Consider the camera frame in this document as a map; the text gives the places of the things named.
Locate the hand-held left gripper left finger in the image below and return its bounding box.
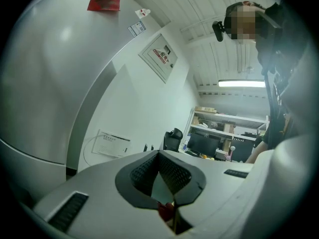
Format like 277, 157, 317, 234
33, 150, 172, 239

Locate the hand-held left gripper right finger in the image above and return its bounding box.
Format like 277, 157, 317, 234
159, 150, 254, 239

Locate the person's right forearm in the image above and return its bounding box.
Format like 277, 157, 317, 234
245, 140, 269, 164

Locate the white computer desk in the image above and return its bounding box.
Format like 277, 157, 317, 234
179, 148, 225, 161

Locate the black monitor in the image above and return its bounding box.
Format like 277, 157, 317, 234
186, 132, 219, 157

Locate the black high-back office chair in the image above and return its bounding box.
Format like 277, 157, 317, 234
163, 127, 184, 151

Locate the white storage shelf unit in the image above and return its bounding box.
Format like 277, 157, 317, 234
185, 106, 271, 156

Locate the long ceiling tube light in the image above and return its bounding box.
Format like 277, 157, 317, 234
218, 79, 265, 88

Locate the silver refrigerator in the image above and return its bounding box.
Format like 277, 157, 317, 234
0, 0, 153, 204

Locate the white electrical panel box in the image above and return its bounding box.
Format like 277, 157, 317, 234
138, 33, 178, 84

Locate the refrigerator energy label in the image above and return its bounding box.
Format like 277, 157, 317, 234
127, 20, 147, 37

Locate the person's black shirt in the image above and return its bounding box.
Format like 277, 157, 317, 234
255, 0, 319, 149

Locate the person's head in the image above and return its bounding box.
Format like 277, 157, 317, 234
224, 0, 266, 43

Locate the red paper decoration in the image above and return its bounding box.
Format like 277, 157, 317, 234
87, 0, 122, 12

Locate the white cable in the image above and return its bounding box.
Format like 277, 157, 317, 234
83, 134, 100, 164

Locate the white wall network box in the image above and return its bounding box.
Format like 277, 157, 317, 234
92, 129, 131, 158

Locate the black head camera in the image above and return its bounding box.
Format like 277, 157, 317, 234
211, 20, 225, 42

